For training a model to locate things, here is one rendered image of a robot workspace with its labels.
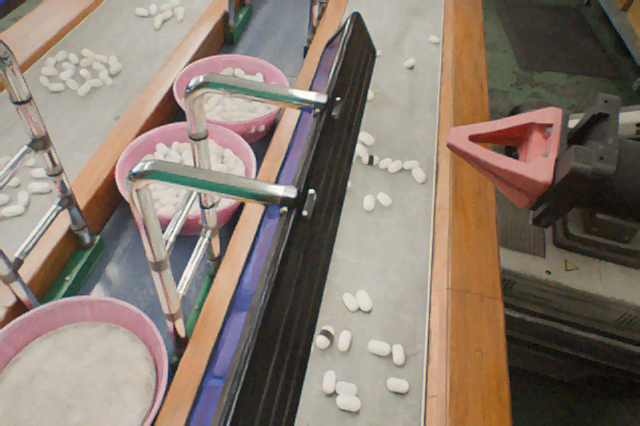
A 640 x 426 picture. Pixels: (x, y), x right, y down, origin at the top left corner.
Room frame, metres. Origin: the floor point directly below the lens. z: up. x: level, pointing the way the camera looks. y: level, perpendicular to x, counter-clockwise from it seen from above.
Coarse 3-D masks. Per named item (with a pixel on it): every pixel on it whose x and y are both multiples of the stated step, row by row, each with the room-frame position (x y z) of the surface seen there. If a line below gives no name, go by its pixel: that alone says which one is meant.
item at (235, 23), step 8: (232, 0) 1.30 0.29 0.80; (248, 0) 1.45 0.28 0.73; (232, 8) 1.30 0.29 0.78; (240, 8) 1.43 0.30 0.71; (248, 8) 1.43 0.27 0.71; (232, 16) 1.30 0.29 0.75; (240, 16) 1.37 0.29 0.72; (248, 16) 1.44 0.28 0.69; (232, 24) 1.29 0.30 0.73; (240, 24) 1.35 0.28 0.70; (224, 32) 1.28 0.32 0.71; (232, 32) 1.28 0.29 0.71; (240, 32) 1.35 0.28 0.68; (224, 40) 1.28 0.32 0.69; (232, 40) 1.28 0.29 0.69
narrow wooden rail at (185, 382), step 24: (336, 0) 1.45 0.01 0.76; (336, 24) 1.30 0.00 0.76; (312, 48) 1.16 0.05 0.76; (312, 72) 1.05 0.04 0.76; (288, 120) 0.85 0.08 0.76; (264, 168) 0.69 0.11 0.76; (240, 216) 0.55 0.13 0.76; (240, 240) 0.50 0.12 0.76; (240, 264) 0.45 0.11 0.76; (216, 288) 0.40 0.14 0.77; (216, 312) 0.36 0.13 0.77; (192, 336) 0.31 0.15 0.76; (192, 360) 0.28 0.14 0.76; (192, 384) 0.24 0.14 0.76; (168, 408) 0.21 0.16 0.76
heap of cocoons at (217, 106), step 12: (228, 72) 1.04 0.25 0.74; (240, 72) 1.04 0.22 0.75; (276, 84) 1.01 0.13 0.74; (204, 96) 0.93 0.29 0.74; (216, 96) 0.93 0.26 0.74; (216, 108) 0.89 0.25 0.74; (228, 108) 0.89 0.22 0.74; (240, 108) 0.90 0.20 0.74; (252, 108) 0.91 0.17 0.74; (264, 108) 0.91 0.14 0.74; (228, 120) 0.86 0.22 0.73; (252, 132) 0.84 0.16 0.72
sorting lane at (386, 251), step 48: (384, 0) 1.55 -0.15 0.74; (432, 0) 1.59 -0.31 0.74; (384, 48) 1.25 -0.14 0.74; (432, 48) 1.28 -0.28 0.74; (384, 96) 1.02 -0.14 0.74; (432, 96) 1.04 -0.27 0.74; (384, 144) 0.83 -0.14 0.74; (432, 144) 0.85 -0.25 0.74; (384, 192) 0.68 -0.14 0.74; (432, 192) 0.70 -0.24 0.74; (336, 240) 0.55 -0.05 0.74; (384, 240) 0.56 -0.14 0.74; (336, 288) 0.44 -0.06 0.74; (384, 288) 0.45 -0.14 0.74; (336, 336) 0.36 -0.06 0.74; (384, 336) 0.37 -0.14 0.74; (384, 384) 0.29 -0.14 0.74
